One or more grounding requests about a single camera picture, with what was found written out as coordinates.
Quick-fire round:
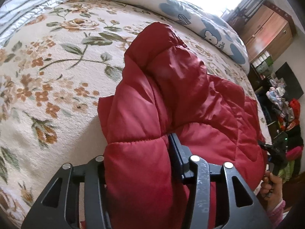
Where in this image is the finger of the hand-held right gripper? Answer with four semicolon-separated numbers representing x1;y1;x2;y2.
258;140;273;152

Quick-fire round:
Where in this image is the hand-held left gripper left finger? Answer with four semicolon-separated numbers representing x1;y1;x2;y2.
21;156;112;229

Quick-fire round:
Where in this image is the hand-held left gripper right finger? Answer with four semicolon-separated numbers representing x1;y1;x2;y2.
168;133;272;229

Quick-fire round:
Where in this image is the red quilted jacket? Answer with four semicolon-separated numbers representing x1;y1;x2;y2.
98;22;266;229

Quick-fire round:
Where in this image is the person's right forearm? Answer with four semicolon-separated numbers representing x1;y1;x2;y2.
265;199;286;229

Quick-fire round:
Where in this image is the pile of clothes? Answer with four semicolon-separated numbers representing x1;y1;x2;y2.
267;86;301;182

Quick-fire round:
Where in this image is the person's right hand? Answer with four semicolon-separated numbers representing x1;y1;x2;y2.
260;170;284;211

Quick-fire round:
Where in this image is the black flat panel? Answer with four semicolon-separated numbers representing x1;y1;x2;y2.
274;61;299;94

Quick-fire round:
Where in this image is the shelf with small boxes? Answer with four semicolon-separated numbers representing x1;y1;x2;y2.
251;51;274;71

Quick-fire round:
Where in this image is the floral bed blanket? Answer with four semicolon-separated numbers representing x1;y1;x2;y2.
0;0;272;229

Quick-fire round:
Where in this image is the wooden cabinet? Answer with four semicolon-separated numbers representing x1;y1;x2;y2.
226;2;294;62

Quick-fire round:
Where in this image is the blue and white printed duvet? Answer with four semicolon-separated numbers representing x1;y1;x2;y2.
44;0;250;73

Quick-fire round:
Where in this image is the grey striped pillow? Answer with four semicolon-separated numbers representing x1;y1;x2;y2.
0;0;65;50

